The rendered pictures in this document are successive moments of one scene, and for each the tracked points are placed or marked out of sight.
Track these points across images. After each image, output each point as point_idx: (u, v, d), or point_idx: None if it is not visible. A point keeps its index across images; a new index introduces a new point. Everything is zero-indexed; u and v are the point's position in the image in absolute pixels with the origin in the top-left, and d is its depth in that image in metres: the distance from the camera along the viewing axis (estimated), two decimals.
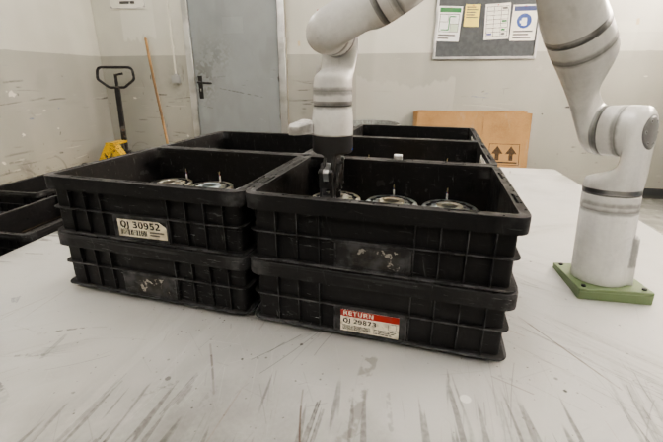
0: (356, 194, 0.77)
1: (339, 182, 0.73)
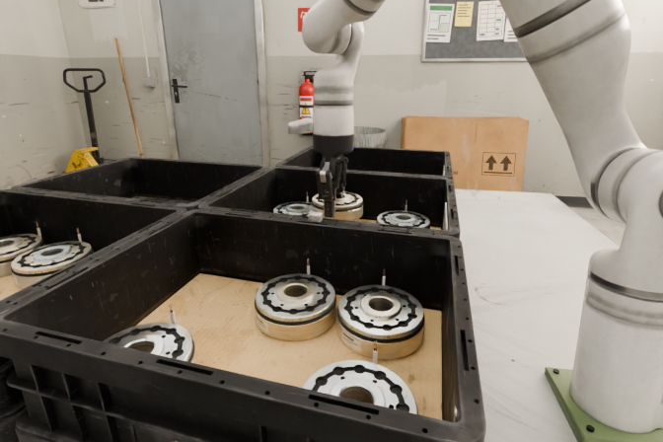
0: (359, 195, 0.76)
1: (340, 183, 0.72)
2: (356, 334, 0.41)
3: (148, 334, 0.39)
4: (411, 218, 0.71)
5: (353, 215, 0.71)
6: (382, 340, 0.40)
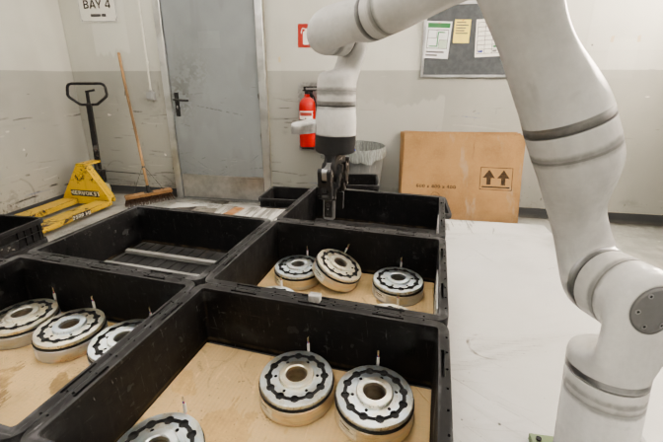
0: (358, 264, 0.81)
1: (342, 183, 0.73)
2: (351, 425, 0.45)
3: (163, 429, 0.43)
4: (405, 278, 0.75)
5: (350, 288, 0.76)
6: (375, 433, 0.44)
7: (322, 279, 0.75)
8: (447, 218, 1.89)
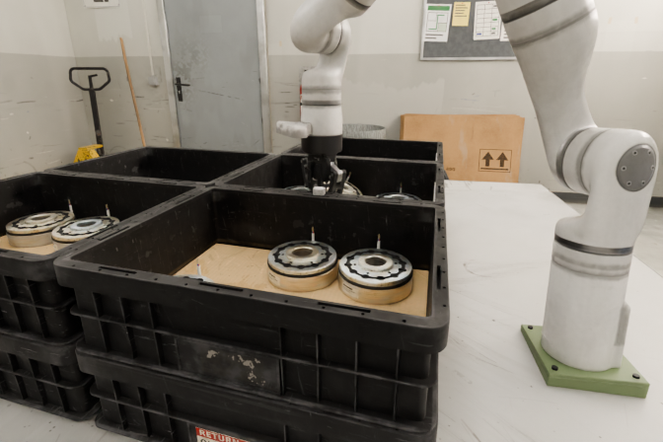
0: (360, 190, 0.85)
1: None
2: (354, 283, 0.48)
3: None
4: (405, 198, 0.78)
5: None
6: (376, 288, 0.47)
7: None
8: None
